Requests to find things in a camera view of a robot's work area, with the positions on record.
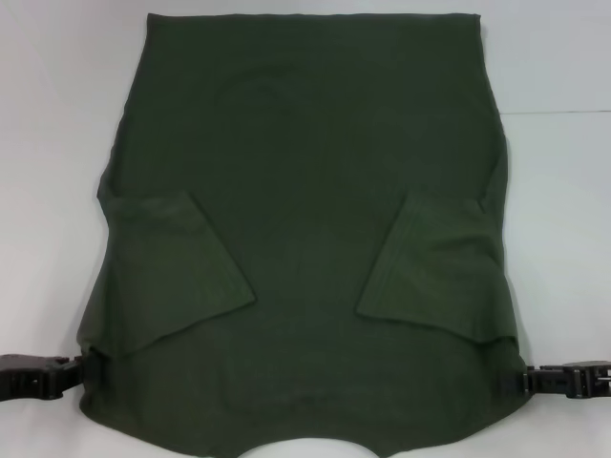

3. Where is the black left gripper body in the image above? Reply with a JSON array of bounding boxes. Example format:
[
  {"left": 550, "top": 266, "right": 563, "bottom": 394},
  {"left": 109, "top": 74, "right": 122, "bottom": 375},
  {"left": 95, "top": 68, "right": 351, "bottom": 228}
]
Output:
[{"left": 0, "top": 353, "right": 54, "bottom": 400}]

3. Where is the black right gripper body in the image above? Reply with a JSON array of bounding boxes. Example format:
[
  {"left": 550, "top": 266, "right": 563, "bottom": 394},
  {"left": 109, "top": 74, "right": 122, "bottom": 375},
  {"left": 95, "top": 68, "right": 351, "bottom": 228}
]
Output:
[{"left": 564, "top": 359, "right": 611, "bottom": 400}]

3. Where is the dark green shirt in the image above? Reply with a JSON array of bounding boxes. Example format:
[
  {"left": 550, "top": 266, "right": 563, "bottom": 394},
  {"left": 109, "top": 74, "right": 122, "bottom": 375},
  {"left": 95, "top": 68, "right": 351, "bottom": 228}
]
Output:
[{"left": 78, "top": 12, "right": 521, "bottom": 458}]

